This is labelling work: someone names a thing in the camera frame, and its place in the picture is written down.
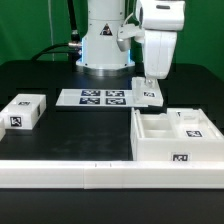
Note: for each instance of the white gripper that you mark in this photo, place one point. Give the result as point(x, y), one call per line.
point(158, 49)

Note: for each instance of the white cabinet body box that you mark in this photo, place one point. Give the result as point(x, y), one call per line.
point(152, 139)

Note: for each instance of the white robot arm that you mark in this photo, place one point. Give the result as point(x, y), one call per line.
point(152, 23)

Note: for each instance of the white cabinet top block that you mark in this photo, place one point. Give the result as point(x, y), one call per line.
point(24, 111)

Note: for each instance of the white left fence piece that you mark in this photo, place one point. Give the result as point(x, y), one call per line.
point(2, 128)

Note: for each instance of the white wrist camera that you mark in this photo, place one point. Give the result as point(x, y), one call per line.
point(125, 33)

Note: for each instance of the white marker base plate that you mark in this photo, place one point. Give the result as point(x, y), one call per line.
point(97, 97)

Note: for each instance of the white front fence rail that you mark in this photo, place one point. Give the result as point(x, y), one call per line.
point(115, 174)

